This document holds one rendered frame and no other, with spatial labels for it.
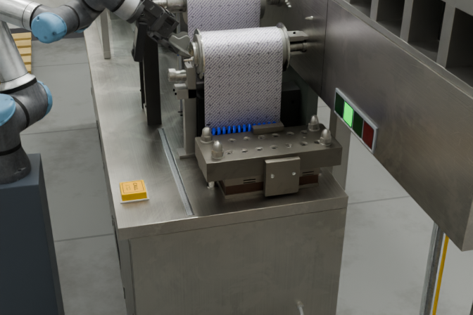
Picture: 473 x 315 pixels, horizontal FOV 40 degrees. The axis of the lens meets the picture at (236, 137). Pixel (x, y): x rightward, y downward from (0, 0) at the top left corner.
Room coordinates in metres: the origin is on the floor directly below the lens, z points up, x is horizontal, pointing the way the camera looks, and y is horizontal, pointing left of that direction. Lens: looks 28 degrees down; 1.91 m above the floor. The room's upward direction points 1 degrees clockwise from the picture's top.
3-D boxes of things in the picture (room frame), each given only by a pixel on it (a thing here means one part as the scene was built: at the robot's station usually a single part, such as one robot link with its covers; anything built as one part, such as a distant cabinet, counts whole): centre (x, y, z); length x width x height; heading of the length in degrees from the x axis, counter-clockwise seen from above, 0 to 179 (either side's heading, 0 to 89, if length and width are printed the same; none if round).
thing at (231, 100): (1.77, -0.02, 1.11); 0.23 x 0.01 x 0.18; 105
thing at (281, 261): (2.72, 0.31, 0.43); 2.52 x 0.64 x 0.86; 15
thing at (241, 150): (1.66, -0.09, 1.00); 0.40 x 0.16 x 0.06; 105
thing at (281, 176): (1.58, -0.13, 0.96); 0.10 x 0.03 x 0.11; 105
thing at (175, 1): (2.03, 0.20, 1.33); 0.06 x 0.06 x 0.06; 15
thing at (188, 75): (1.82, 0.16, 1.05); 0.06 x 0.05 x 0.31; 105
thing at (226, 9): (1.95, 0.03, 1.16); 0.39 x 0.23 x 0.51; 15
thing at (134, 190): (1.58, 0.30, 0.91); 0.07 x 0.07 x 0.02; 15
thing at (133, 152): (2.71, 0.32, 0.88); 2.52 x 0.66 x 0.04; 15
